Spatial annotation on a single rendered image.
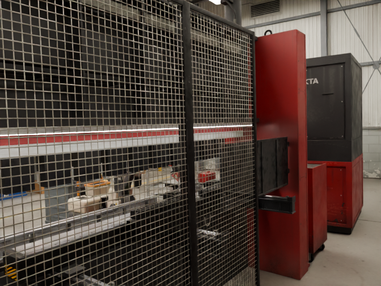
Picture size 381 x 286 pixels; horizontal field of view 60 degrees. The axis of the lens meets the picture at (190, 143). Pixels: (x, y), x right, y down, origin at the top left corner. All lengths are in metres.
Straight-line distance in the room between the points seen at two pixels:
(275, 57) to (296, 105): 0.50
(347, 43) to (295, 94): 6.51
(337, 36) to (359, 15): 0.65
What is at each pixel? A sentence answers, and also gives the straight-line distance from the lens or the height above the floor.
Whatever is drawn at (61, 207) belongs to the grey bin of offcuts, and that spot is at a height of 0.38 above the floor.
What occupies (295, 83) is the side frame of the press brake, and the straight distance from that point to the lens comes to 3.17.
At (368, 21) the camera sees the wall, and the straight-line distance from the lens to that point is 9.66.
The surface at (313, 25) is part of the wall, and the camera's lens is 9.89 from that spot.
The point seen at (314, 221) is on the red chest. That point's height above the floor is 0.44.
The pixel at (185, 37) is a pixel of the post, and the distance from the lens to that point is 1.48.
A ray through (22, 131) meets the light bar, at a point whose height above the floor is 1.47.
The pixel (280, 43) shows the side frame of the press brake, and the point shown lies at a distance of 3.28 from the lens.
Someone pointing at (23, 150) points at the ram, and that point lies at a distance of 1.78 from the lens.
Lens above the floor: 1.47
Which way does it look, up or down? 3 degrees down
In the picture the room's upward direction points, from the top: 2 degrees counter-clockwise
